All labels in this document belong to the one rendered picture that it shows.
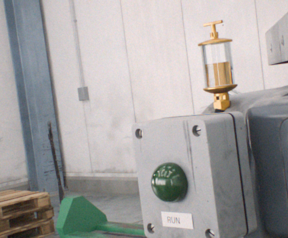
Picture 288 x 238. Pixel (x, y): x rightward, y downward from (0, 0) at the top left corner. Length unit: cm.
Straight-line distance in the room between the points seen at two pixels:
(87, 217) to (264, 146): 579
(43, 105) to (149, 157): 861
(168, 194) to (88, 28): 816
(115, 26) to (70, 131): 177
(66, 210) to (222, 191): 572
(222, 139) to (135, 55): 752
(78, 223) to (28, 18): 383
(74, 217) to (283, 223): 570
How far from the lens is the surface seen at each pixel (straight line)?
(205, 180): 44
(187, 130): 45
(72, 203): 617
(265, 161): 47
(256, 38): 677
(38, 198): 644
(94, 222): 629
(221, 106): 52
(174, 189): 45
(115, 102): 829
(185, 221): 46
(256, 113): 47
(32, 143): 942
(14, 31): 944
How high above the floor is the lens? 136
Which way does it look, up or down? 3 degrees down
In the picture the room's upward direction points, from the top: 7 degrees counter-clockwise
